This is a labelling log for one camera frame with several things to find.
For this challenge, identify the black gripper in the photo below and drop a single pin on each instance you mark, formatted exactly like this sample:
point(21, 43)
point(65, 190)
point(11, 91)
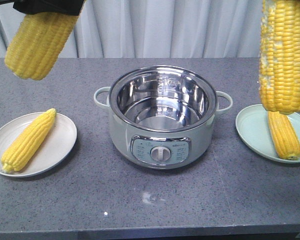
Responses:
point(31, 7)

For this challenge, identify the yellow corn cob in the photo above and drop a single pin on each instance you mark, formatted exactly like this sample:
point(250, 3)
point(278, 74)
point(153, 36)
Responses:
point(37, 44)
point(284, 137)
point(23, 148)
point(279, 63)

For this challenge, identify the grey curtain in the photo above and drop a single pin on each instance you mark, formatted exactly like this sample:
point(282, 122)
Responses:
point(166, 29)

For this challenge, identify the beige plate left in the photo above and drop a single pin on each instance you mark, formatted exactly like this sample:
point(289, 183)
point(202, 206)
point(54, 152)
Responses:
point(56, 146)

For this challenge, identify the green electric cooking pot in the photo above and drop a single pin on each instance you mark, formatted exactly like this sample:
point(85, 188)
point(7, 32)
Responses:
point(162, 116)

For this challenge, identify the green plate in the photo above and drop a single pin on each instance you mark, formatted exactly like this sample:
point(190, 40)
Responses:
point(252, 126)

